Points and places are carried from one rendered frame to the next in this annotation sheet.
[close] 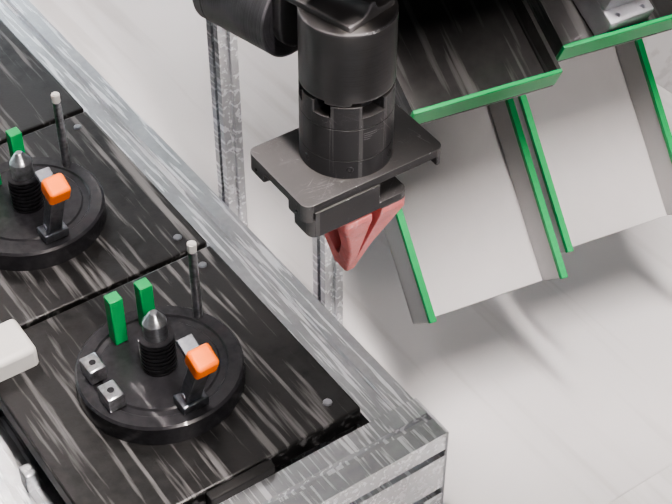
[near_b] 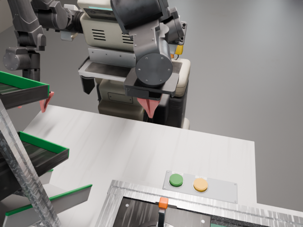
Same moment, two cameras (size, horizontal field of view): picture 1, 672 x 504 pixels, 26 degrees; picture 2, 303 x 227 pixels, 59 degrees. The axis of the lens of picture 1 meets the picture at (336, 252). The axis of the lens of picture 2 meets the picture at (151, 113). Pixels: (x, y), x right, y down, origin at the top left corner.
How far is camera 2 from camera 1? 107 cm
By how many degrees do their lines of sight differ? 85
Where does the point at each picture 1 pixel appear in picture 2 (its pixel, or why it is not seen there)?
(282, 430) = (144, 207)
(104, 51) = not seen: outside the picture
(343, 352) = (104, 220)
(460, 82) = (38, 153)
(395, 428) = (120, 189)
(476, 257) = (56, 192)
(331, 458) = (140, 195)
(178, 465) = (176, 220)
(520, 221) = not seen: hidden behind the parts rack
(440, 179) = not seen: hidden behind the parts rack
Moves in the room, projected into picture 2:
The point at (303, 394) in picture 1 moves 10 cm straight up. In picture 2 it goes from (129, 212) to (126, 192)
